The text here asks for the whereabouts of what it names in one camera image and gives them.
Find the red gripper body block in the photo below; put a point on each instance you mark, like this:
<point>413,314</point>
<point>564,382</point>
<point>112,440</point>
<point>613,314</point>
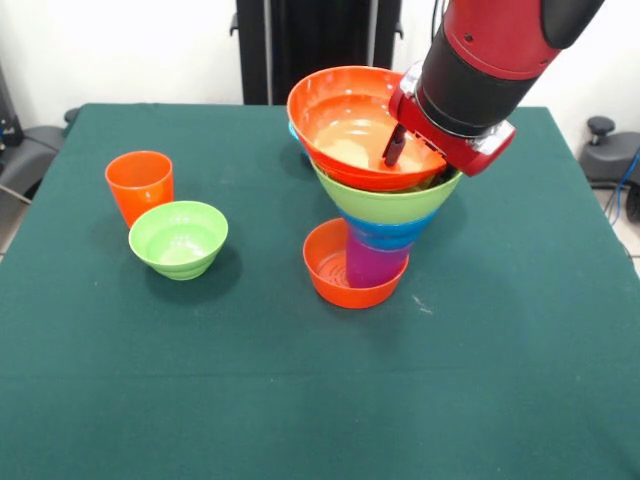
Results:
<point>450,145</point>

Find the small orange bowl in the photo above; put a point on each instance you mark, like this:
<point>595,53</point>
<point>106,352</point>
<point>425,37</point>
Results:
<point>325,285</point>

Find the large green bowl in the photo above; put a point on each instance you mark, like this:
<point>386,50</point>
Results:
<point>390,202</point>

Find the small turquoise bowl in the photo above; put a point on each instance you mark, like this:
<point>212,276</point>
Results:
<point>295,135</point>

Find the dark blue bowl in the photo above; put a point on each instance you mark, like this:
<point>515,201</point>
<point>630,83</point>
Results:
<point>385,232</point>

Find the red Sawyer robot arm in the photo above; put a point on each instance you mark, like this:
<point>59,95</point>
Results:
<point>490,60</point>

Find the orange cup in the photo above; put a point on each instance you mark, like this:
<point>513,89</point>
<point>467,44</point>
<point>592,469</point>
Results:
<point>140,185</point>

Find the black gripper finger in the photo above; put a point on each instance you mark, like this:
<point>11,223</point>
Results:
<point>447,172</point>
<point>395,147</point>

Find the grey pedestal leg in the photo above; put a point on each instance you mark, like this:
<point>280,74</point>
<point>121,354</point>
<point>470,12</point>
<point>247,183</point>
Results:
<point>30,150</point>
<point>607,155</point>

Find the purple cup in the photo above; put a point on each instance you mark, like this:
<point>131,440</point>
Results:
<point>375,267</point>

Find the dark green tablecloth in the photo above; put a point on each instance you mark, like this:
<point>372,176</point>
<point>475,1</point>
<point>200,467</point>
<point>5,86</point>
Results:
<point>325,375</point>

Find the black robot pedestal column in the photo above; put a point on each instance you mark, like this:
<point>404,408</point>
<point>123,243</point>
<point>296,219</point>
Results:
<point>320,40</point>

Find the small green bowl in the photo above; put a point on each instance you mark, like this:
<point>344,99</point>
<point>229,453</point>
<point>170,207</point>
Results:
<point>177,240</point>

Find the large orange bowl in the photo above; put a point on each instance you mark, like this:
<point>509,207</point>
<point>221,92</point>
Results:
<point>340,140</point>

